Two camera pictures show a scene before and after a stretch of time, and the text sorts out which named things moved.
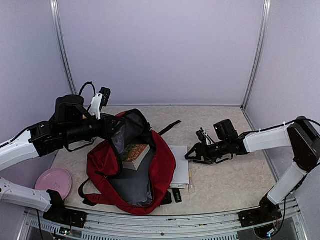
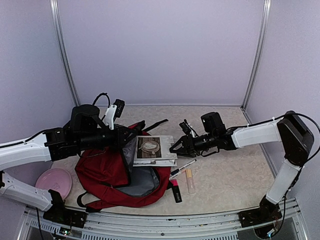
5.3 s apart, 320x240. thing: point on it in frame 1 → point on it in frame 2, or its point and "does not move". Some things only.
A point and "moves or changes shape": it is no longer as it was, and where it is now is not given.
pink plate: [55, 179] does not move
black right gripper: [198, 147] → [187, 143]
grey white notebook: [180, 179] → [151, 151]
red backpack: [130, 173] moves or changes shape
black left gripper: [107, 130] → [120, 141]
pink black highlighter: [177, 195] does not move
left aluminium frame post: [54, 9] does not move
